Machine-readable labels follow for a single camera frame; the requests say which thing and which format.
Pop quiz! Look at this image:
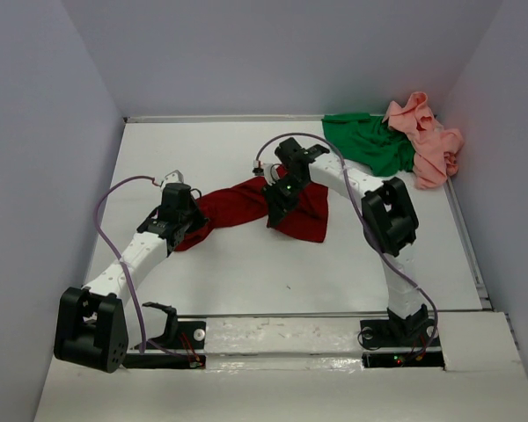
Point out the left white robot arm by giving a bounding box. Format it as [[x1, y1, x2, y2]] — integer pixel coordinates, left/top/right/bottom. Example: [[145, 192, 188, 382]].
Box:
[[54, 182, 207, 373]]

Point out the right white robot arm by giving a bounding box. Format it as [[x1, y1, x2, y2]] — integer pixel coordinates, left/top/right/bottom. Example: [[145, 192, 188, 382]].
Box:
[[253, 133, 434, 343]]

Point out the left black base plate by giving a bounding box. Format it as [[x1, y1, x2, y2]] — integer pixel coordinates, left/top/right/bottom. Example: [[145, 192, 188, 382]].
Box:
[[122, 319, 207, 370]]

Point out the metal rail front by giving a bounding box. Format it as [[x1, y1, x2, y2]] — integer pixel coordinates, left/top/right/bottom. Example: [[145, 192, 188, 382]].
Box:
[[178, 311, 388, 319]]

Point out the metal rail back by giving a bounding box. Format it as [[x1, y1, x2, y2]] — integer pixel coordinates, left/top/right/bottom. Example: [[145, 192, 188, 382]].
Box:
[[123, 114, 323, 124]]

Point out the pink t-shirt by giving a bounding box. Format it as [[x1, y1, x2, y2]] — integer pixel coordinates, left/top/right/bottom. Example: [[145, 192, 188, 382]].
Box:
[[383, 91, 465, 190]]

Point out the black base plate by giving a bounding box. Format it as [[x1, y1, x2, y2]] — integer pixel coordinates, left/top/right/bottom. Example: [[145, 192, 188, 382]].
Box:
[[356, 319, 445, 369], [122, 319, 207, 370]]

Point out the green t-shirt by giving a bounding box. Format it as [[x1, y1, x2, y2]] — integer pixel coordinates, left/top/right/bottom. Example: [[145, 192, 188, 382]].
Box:
[[321, 113, 415, 177]]

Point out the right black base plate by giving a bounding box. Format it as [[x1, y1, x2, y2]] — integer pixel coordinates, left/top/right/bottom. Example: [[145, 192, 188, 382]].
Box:
[[356, 319, 445, 369]]

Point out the red t-shirt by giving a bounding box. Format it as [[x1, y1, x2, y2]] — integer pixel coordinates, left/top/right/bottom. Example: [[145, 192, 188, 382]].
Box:
[[173, 164, 332, 253]]

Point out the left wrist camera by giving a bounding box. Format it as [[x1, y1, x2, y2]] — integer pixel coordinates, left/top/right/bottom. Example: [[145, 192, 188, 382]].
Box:
[[160, 170, 184, 189]]

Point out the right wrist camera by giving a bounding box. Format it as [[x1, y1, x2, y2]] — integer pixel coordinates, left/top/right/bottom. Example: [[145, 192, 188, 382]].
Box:
[[253, 160, 281, 185]]

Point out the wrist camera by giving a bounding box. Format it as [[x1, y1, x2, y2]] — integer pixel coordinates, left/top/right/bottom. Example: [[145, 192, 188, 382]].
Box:
[[253, 160, 281, 185], [160, 170, 184, 189]]

